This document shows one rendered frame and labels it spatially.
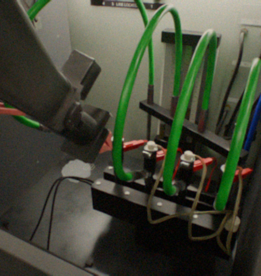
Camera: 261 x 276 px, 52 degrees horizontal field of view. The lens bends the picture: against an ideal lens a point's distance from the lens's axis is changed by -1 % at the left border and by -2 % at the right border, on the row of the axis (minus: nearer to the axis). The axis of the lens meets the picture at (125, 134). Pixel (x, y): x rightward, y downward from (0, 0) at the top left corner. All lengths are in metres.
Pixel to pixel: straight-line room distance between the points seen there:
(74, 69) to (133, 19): 0.41
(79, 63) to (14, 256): 0.40
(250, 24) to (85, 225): 0.65
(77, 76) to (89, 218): 0.48
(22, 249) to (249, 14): 0.71
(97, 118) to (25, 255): 0.31
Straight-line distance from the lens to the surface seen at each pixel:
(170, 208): 0.62
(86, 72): 0.42
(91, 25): 0.87
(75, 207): 0.83
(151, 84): 0.73
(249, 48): 0.74
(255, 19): 0.73
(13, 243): 0.64
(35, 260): 0.60
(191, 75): 0.39
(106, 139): 0.51
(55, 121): 0.32
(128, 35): 0.82
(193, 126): 0.67
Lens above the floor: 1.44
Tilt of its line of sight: 33 degrees down
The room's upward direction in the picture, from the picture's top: straight up
